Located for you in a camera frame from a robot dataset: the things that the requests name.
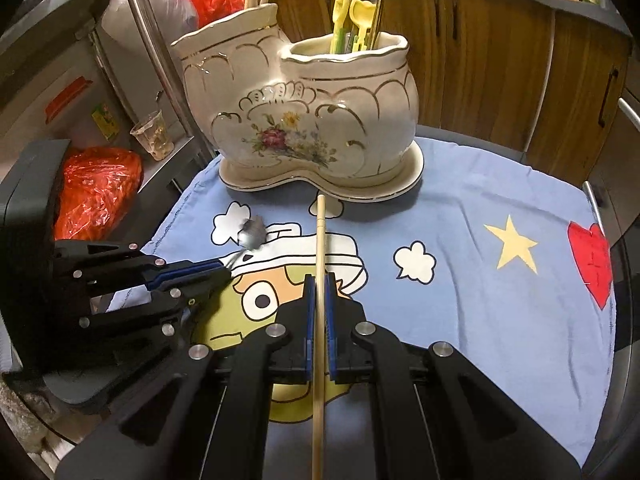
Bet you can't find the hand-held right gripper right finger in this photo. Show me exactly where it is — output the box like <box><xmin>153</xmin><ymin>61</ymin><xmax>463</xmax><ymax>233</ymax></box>
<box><xmin>324</xmin><ymin>270</ymin><xmax>583</xmax><ymax>480</ymax></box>

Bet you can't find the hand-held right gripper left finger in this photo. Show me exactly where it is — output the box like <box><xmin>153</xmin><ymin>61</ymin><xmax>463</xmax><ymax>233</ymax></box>
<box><xmin>55</xmin><ymin>272</ymin><xmax>318</xmax><ymax>480</ymax></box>

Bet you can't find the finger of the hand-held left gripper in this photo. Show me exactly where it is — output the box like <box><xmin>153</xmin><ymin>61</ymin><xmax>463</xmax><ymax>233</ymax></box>
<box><xmin>79</xmin><ymin>271</ymin><xmax>234</xmax><ymax>362</ymax></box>
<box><xmin>54</xmin><ymin>241</ymin><xmax>232</xmax><ymax>302</ymax></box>

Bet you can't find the small silver spoon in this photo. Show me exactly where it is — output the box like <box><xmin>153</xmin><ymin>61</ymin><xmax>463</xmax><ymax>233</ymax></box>
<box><xmin>222</xmin><ymin>215</ymin><xmax>268</xmax><ymax>268</ymax></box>

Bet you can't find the white floral ceramic utensil holder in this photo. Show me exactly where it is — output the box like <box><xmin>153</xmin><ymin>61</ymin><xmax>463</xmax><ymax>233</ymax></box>
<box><xmin>170</xmin><ymin>2</ymin><xmax>420</xmax><ymax>186</ymax></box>

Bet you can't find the yellow-green plastic utensil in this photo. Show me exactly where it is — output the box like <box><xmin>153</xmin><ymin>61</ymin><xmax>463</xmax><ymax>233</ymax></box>
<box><xmin>349</xmin><ymin>0</ymin><xmax>376</xmax><ymax>51</ymax></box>

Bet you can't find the clear plastic cup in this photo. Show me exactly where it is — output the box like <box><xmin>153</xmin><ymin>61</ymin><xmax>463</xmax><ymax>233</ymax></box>
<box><xmin>130</xmin><ymin>109</ymin><xmax>176</xmax><ymax>162</ymax></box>

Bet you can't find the blue cartoon printed cloth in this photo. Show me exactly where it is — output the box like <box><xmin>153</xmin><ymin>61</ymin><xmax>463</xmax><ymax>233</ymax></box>
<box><xmin>107</xmin><ymin>135</ymin><xmax>618</xmax><ymax>468</ymax></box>

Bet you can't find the green sticker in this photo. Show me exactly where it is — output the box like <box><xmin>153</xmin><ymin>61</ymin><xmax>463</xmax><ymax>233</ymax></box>
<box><xmin>91</xmin><ymin>102</ymin><xmax>120</xmax><ymax>142</ymax></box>

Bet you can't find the red sticker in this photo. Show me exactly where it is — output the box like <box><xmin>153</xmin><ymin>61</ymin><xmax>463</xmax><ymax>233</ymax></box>
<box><xmin>45</xmin><ymin>76</ymin><xmax>96</xmax><ymax>122</ymax></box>

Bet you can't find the grey metal appliance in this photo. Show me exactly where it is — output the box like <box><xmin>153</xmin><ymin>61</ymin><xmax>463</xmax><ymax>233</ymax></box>
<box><xmin>0</xmin><ymin>10</ymin><xmax>166</xmax><ymax>171</ymax></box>

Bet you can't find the yellow tulip-shaped plastic utensil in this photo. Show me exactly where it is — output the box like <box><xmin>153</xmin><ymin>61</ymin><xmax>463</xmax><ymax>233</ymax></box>
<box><xmin>331</xmin><ymin>0</ymin><xmax>351</xmax><ymax>53</ymax></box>

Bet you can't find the wooden kitchen cabinet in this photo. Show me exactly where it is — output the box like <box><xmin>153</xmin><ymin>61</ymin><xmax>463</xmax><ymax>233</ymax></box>
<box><xmin>272</xmin><ymin>0</ymin><xmax>640</xmax><ymax>176</ymax></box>

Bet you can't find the stainless steel appliance panel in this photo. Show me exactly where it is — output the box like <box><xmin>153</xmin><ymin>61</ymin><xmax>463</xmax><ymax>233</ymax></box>
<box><xmin>585</xmin><ymin>85</ymin><xmax>640</xmax><ymax>221</ymax></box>

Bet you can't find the curved steel rail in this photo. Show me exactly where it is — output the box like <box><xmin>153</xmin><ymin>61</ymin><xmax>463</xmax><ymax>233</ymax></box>
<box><xmin>582</xmin><ymin>180</ymin><xmax>608</xmax><ymax>241</ymax></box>
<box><xmin>124</xmin><ymin>0</ymin><xmax>213</xmax><ymax>158</ymax></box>

